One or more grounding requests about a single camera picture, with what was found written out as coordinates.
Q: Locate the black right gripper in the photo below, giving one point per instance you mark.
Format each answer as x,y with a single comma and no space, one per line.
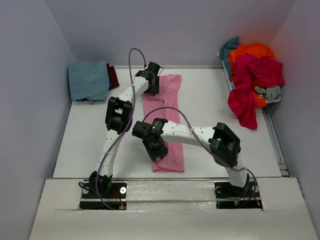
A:
155,154

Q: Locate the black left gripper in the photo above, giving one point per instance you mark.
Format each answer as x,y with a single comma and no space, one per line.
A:
154,90

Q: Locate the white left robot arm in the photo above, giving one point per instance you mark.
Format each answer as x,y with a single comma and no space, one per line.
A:
118,120

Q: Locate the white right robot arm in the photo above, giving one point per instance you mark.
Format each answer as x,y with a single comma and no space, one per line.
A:
220,142

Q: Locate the folded dark red t shirt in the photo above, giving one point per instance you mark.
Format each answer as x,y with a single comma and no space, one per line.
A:
112,76

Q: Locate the folded light blue t shirt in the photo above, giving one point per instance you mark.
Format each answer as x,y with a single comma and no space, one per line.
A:
88,81

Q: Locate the clear plastic bin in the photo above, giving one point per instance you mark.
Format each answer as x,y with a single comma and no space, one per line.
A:
226,66

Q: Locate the teal t shirt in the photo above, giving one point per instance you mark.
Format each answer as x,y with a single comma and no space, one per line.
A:
231,45

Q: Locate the magenta t shirt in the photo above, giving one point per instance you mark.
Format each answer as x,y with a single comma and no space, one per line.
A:
250,72

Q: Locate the grey t shirt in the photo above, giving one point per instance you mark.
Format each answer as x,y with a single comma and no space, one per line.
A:
270,94

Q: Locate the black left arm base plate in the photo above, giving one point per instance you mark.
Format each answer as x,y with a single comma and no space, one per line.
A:
113,198

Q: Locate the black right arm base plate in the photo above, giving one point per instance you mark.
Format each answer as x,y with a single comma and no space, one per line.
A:
232,197

